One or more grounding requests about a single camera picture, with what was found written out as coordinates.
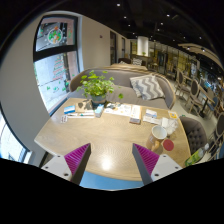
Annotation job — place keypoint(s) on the white tissue box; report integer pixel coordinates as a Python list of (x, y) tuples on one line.
[(135, 113)]

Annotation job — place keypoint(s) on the flat round red coaster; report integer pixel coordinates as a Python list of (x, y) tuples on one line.
[(168, 145)]

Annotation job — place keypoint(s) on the grey white zigzag cushion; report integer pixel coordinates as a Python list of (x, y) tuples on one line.
[(148, 87)]

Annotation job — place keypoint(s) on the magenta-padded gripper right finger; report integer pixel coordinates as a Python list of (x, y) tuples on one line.
[(148, 158)]

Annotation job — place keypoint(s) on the group of ceiling lights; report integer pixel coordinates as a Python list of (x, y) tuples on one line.
[(118, 5)]

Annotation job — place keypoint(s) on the white paper sheet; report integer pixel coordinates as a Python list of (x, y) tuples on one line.
[(154, 121)]

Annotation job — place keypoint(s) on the green-labelled clear drink bottle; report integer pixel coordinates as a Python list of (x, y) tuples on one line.
[(195, 156)]

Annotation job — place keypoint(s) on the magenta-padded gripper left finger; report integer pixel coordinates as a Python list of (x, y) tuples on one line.
[(76, 160)]

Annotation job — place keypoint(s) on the curved grey sofa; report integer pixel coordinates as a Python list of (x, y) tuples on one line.
[(125, 80)]

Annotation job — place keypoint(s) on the brown mug white inside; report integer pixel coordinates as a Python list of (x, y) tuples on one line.
[(158, 133)]

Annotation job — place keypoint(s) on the clear glass with straw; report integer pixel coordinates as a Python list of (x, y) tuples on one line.
[(172, 127)]

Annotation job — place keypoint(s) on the white blue card box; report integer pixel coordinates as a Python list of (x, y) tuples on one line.
[(150, 114)]

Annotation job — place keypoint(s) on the blue white flat box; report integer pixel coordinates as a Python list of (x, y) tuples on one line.
[(69, 109)]

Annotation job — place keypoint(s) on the teal small box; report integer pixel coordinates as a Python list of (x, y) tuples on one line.
[(99, 111)]

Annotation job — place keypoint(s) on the white printed menu sheet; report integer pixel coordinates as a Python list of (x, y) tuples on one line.
[(120, 110)]

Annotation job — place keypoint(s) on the grey tufted armchair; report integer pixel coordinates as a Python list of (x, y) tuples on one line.
[(195, 133)]

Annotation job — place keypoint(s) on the green potted plant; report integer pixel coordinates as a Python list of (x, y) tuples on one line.
[(96, 85)]

